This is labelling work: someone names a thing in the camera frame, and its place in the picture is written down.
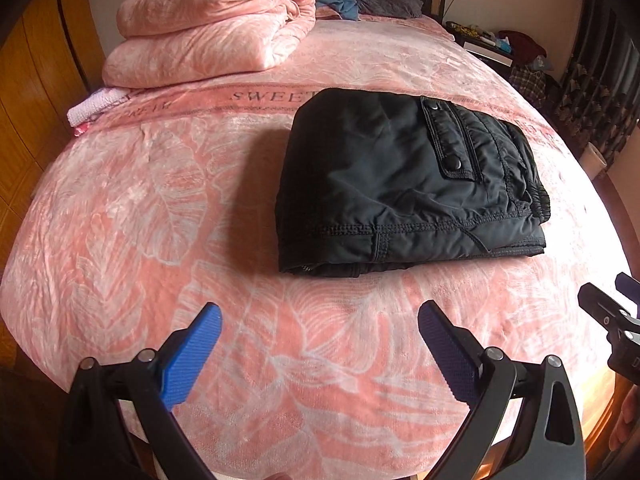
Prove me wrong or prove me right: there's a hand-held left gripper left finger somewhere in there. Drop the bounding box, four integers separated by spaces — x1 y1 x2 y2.
59 302 223 480

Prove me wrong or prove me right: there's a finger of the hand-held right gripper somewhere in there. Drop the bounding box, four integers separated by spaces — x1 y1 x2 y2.
616 272 640 306
577 284 640 333

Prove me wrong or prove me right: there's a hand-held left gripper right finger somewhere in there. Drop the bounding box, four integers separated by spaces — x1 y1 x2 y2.
417 300 587 480

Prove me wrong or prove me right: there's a black jacket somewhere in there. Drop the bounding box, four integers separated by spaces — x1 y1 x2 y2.
276 88 551 278

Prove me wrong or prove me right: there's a person's right hand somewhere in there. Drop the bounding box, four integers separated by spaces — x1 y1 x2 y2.
611 385 640 456

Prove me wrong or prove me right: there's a pink leaf-print blanket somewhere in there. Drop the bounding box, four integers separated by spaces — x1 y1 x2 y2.
0 12 636 480

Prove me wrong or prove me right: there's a plaid cloth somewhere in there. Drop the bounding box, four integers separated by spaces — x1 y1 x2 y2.
510 62 549 107

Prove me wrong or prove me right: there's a dark patterned curtain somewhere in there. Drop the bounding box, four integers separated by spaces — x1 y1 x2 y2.
555 0 640 171

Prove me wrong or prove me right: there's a dark red cloth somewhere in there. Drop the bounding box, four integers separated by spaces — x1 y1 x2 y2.
500 30 547 62

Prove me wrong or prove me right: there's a pink and white towel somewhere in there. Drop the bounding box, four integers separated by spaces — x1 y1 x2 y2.
67 87 126 128

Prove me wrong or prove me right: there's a bedside nightstand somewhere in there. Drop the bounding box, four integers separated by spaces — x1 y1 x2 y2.
445 20 516 68

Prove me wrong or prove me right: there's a yellow and black object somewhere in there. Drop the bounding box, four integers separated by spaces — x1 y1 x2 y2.
446 21 494 42

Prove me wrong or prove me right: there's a wooden wardrobe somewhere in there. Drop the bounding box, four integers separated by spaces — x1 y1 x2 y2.
0 0 101 241

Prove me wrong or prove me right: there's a folded pink quilt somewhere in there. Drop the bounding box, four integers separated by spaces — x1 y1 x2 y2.
102 0 317 88

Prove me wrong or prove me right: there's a blue cloth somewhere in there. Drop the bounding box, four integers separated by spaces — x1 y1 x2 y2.
315 0 361 21

